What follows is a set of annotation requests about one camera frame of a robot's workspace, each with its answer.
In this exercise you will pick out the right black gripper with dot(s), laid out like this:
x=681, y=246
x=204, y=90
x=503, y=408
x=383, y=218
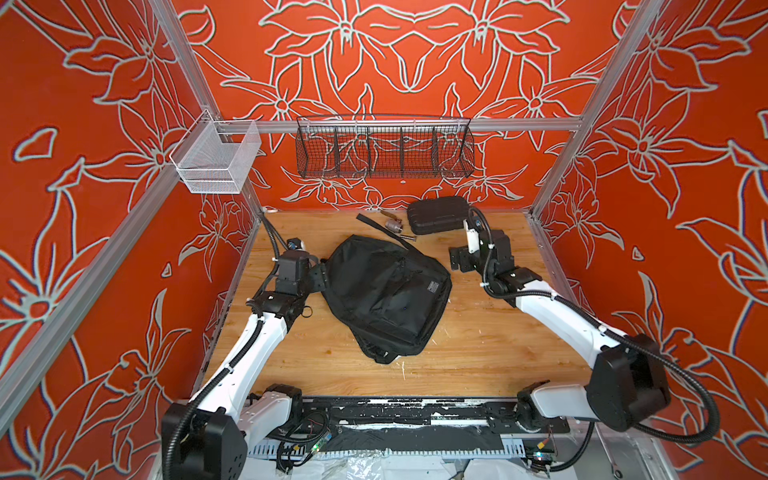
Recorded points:
x=463, y=252

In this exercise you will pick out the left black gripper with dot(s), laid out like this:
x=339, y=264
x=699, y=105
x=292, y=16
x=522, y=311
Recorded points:
x=321, y=276

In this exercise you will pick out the black student backpack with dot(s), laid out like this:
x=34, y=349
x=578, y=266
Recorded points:
x=391, y=298

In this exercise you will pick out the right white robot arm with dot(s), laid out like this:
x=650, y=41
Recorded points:
x=628, y=383

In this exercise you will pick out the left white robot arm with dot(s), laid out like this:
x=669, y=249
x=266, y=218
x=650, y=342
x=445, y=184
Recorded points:
x=210, y=436

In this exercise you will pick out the black hard zip case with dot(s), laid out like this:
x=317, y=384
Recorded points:
x=437, y=215

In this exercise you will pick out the silver metal flashlight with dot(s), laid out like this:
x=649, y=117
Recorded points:
x=393, y=223

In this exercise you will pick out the green circuit board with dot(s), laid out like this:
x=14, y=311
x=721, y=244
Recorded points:
x=539, y=457

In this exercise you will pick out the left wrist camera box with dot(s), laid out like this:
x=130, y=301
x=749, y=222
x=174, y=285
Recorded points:
x=294, y=263

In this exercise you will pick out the black wire wall basket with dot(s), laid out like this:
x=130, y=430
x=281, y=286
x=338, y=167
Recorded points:
x=384, y=146

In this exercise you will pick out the white wire mesh basket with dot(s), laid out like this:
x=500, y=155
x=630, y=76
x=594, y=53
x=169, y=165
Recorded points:
x=209, y=163

